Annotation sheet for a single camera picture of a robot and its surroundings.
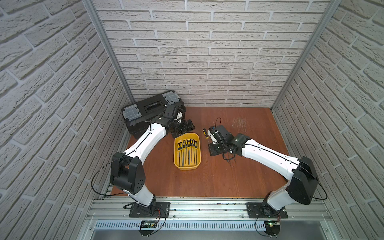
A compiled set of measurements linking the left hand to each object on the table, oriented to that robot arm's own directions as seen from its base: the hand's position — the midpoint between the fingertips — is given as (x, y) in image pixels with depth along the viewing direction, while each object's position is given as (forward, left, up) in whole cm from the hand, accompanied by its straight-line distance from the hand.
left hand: (192, 127), depth 84 cm
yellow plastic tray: (+2, +8, -14) cm, 17 cm away
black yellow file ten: (-4, -8, 0) cm, 9 cm away
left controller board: (-44, +22, -22) cm, 54 cm away
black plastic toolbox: (+11, +34, -3) cm, 36 cm away
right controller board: (-46, -39, -18) cm, 64 cm away
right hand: (-11, -11, -5) cm, 16 cm away
